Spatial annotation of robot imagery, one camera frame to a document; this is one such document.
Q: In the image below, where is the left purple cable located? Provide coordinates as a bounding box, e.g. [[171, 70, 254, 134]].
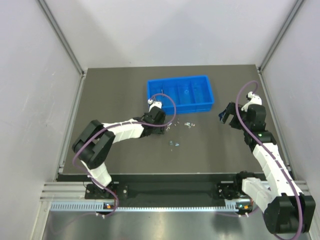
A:
[[48, 93, 177, 235]]

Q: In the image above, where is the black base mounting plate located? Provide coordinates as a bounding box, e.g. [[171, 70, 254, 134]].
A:
[[92, 171, 248, 200]]

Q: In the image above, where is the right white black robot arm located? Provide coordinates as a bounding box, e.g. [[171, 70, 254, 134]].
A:
[[219, 91, 316, 235]]

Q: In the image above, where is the blue plastic divided bin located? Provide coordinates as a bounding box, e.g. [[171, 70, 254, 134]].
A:
[[146, 75, 215, 115]]

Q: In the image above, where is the grey slotted cable duct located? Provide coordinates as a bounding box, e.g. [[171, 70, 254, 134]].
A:
[[50, 200, 251, 212]]

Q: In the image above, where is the silver t-nut bottom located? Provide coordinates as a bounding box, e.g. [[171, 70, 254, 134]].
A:
[[169, 141, 180, 147]]

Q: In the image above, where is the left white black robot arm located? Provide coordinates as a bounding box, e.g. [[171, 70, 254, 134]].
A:
[[72, 101, 166, 192]]

